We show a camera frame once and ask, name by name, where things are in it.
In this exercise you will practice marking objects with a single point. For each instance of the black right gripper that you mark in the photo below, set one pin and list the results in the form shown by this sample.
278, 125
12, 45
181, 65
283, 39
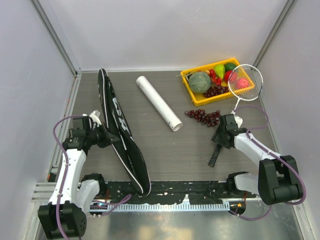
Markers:
216, 137

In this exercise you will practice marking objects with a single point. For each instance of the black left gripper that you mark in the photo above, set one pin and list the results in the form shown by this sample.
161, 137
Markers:
108, 137

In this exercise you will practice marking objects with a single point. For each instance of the black racket bag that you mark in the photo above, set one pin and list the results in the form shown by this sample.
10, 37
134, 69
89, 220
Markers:
125, 148

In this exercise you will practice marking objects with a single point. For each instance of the yellow plastic tray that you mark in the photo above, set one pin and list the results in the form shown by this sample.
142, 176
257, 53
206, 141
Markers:
224, 83

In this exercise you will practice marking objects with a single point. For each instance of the badminton racket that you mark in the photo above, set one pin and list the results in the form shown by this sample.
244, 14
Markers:
248, 94

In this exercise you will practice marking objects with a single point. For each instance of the white shuttlecock tube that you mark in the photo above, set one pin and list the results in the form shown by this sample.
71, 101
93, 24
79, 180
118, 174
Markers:
159, 104

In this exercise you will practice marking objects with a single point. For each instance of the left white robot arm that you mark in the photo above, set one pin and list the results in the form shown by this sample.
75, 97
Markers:
65, 214

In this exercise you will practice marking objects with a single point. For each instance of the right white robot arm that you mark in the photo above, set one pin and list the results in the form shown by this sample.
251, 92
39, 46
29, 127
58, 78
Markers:
278, 179

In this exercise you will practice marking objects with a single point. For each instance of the dark red grape bunch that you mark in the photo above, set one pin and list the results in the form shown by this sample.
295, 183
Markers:
210, 119

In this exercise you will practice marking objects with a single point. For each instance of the grape bunch in tray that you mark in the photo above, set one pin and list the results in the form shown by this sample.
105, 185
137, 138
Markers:
214, 91

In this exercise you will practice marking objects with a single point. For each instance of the red pomegranate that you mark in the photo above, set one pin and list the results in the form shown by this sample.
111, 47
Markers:
241, 83

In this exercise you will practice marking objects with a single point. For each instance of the red cherries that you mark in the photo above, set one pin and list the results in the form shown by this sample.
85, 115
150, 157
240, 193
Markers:
215, 79

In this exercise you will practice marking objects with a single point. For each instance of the red apple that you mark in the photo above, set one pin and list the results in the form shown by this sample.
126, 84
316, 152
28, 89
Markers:
230, 76

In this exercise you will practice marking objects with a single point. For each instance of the green netted melon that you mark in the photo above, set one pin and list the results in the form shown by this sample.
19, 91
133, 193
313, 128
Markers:
199, 82

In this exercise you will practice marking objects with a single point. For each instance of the green pear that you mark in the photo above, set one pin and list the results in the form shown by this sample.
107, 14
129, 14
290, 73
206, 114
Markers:
219, 70

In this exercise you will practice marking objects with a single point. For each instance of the green lime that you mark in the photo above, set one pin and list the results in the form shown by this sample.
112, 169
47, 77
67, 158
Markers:
229, 66

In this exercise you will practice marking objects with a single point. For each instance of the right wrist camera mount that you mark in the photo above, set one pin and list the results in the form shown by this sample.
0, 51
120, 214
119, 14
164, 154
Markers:
238, 120

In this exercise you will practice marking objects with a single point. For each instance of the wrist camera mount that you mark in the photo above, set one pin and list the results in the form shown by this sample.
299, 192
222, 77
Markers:
238, 120
95, 116

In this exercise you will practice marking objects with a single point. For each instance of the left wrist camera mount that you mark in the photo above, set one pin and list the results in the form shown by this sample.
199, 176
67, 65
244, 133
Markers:
95, 116

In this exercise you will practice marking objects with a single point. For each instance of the white slotted cable duct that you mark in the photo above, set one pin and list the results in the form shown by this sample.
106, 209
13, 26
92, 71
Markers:
185, 206

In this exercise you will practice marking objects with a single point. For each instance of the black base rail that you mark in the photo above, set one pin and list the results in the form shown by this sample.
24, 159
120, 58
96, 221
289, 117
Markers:
174, 192

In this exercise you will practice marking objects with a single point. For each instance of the aluminium frame bars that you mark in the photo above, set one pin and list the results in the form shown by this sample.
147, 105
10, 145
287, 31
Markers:
47, 16

